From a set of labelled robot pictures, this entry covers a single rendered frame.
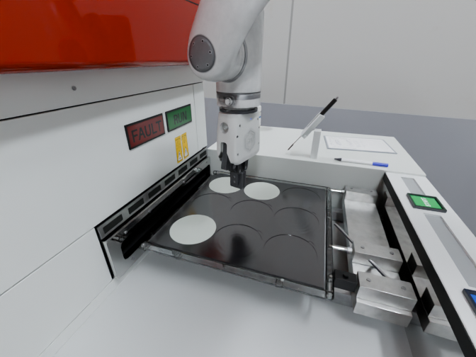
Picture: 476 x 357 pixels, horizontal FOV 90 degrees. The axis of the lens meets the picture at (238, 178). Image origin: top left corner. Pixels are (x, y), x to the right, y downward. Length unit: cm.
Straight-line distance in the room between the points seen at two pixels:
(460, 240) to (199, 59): 51
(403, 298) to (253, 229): 28
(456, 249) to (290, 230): 27
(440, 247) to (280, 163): 43
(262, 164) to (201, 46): 47
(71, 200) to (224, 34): 33
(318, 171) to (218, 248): 39
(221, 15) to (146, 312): 49
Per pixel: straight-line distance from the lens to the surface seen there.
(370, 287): 46
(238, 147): 45
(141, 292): 55
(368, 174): 75
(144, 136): 53
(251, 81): 44
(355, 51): 196
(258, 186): 69
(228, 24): 36
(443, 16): 199
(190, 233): 53
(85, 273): 50
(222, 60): 36
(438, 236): 55
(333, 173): 74
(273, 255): 48
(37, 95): 40
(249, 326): 48
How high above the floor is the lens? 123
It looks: 27 degrees down
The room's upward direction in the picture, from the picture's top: straight up
